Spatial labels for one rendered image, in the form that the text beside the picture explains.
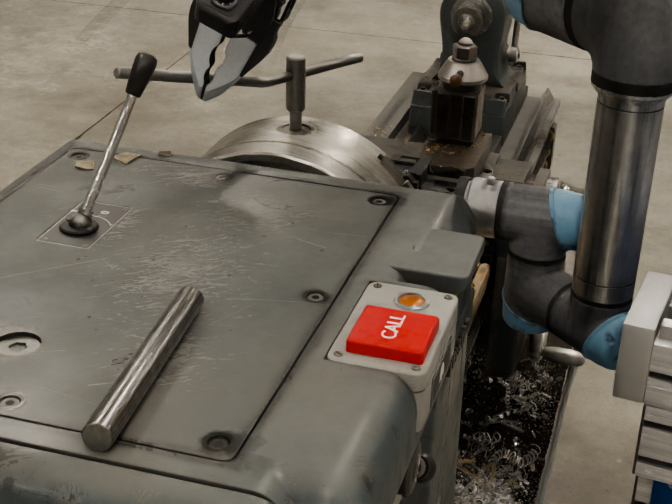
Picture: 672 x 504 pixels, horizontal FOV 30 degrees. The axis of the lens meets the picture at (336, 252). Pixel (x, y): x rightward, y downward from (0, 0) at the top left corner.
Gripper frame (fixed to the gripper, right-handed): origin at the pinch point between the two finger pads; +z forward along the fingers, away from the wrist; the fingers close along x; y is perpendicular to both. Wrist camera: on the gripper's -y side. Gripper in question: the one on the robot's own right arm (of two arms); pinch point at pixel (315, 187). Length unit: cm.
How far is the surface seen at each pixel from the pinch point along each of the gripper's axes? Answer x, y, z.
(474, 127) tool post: -3.0, 38.8, -13.6
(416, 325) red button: 18, -64, -29
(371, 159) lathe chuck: 12.9, -18.7, -12.4
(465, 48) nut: 9.1, 40.3, -10.8
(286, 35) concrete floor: -108, 412, 148
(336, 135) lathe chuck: 14.9, -18.2, -8.0
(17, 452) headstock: 17, -87, -8
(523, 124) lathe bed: -24, 101, -13
